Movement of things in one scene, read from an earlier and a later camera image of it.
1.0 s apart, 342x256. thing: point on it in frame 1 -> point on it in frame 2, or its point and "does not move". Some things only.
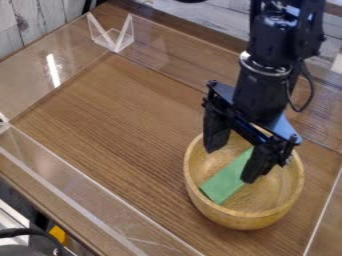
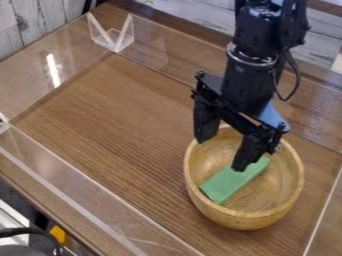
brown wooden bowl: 263,201 does not move
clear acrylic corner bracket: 113,39 does not move
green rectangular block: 229,180 does not move
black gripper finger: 217,131 -> 207,121
